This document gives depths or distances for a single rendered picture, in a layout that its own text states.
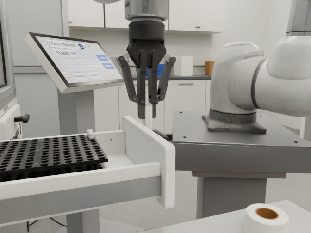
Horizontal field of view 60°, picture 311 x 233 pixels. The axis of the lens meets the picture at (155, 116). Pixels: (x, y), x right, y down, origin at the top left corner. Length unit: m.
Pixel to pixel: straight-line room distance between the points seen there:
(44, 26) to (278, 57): 1.73
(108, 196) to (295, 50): 0.57
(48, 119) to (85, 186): 1.79
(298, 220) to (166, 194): 0.28
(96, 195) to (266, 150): 0.51
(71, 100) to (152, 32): 0.96
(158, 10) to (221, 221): 0.42
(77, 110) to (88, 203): 1.03
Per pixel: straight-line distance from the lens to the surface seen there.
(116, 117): 3.53
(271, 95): 0.79
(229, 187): 0.92
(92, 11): 3.85
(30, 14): 2.20
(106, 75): 1.51
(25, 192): 0.43
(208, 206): 0.94
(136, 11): 0.55
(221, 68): 0.87
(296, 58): 0.77
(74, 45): 1.52
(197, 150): 0.77
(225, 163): 0.79
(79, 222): 1.68
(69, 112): 1.47
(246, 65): 0.84
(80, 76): 1.34
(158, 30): 0.56
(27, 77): 2.19
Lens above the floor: 1.05
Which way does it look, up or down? 11 degrees down
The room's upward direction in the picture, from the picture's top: straight up
